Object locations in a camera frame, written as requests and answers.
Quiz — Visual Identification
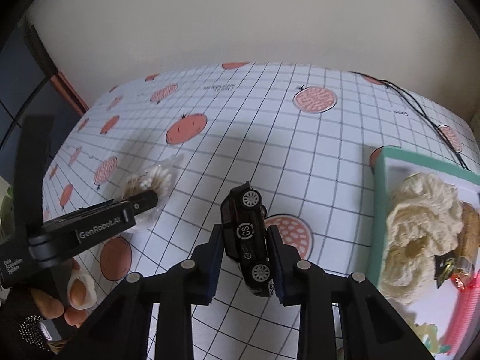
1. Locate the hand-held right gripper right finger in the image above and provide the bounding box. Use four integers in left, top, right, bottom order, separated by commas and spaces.
265, 225, 417, 360

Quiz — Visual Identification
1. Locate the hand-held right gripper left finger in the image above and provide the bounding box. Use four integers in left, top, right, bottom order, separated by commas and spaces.
80, 224, 226, 360

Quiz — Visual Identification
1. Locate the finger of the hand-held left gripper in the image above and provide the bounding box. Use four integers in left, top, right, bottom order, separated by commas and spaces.
127, 189, 159, 217

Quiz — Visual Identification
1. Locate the clear bag of cotton swabs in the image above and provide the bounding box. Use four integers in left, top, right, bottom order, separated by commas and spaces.
120, 154, 184, 233

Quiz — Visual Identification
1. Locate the black toy car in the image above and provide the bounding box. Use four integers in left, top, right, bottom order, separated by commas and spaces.
220, 182, 276, 298

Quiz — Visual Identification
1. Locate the teal cardboard box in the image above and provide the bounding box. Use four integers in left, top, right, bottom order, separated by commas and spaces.
367, 147, 480, 360

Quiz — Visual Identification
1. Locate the cream crochet cloth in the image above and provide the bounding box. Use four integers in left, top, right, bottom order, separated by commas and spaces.
380, 172, 466, 306

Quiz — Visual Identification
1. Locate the cream hair claw clip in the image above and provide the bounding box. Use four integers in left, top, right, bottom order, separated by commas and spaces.
407, 313, 451, 359

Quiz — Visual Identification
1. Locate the black gold action figure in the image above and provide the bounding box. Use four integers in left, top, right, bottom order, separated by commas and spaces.
435, 253, 456, 289

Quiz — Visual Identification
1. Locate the pink hair roller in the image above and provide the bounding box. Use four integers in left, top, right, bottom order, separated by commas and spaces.
444, 270, 480, 357

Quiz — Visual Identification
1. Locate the brown snack packet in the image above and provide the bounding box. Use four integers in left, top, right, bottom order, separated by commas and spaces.
459, 202, 480, 289

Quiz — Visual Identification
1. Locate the person's left hand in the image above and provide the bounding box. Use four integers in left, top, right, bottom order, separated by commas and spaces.
31, 259, 97, 328

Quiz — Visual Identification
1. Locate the dark cabinet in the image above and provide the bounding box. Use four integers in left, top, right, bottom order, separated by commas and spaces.
0, 22, 59, 181

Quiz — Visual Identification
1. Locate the fruit print grid tablecloth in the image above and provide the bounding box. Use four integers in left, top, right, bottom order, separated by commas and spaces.
41, 62, 477, 360

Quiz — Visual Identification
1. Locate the black dotted strap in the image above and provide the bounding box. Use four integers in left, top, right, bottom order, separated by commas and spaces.
0, 307, 62, 360

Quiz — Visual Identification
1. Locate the black cable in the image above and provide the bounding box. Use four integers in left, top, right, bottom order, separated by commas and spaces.
349, 70, 469, 170

